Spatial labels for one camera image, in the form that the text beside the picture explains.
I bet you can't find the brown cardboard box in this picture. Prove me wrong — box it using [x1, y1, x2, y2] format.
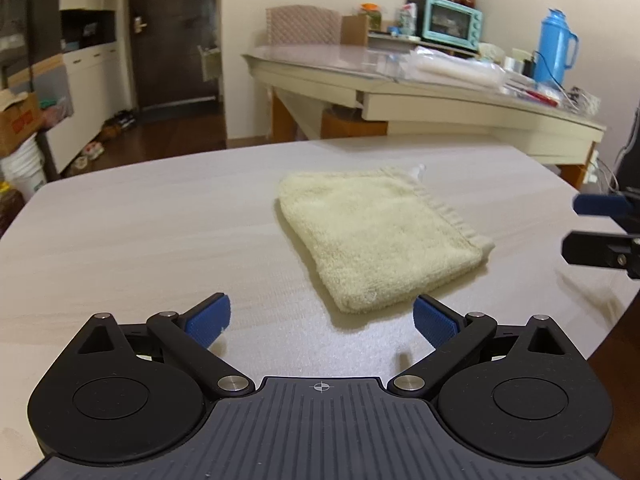
[0, 89, 45, 157]

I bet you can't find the clear bag of white rolls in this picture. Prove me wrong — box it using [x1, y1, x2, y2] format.
[405, 46, 506, 92]

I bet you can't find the quilted chair back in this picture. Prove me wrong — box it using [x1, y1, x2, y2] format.
[265, 4, 342, 47]

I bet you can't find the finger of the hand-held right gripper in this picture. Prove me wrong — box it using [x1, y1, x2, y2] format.
[561, 230, 640, 281]
[572, 192, 640, 234]

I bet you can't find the dark wooden door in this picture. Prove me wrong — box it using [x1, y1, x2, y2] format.
[127, 0, 223, 113]

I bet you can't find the cream dining table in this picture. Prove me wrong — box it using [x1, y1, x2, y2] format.
[241, 42, 608, 186]

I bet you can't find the red handled tool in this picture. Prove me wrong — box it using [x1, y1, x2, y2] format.
[520, 87, 560, 107]

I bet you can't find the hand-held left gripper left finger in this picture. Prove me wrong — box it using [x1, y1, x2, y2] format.
[65, 292, 254, 398]

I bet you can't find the orange lid jar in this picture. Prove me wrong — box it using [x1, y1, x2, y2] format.
[360, 2, 383, 31]

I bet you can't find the small brown carton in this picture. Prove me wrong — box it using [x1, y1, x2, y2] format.
[341, 14, 371, 46]

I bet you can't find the colourful clothes pile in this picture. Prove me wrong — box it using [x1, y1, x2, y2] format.
[39, 96, 76, 128]

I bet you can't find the crumpled clear plastic bag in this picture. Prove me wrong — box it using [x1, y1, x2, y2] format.
[565, 86, 601, 113]

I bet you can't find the cream terry towel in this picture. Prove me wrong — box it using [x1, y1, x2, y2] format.
[275, 164, 497, 315]

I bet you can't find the white plastic bucket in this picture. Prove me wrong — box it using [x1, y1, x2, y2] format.
[0, 132, 48, 206]

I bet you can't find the blue thermos flask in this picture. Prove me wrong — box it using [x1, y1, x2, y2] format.
[532, 8, 580, 86]

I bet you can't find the red white carton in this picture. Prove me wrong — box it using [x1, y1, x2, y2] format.
[397, 2, 418, 36]

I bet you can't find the teal toaster oven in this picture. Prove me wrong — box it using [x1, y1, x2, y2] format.
[420, 0, 485, 53]

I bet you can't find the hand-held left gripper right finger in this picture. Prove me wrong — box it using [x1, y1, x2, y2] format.
[389, 294, 576, 399]

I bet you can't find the black case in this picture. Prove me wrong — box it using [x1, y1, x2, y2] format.
[615, 105, 640, 195]

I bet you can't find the white hallway cabinet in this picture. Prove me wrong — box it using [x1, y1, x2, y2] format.
[0, 0, 126, 176]

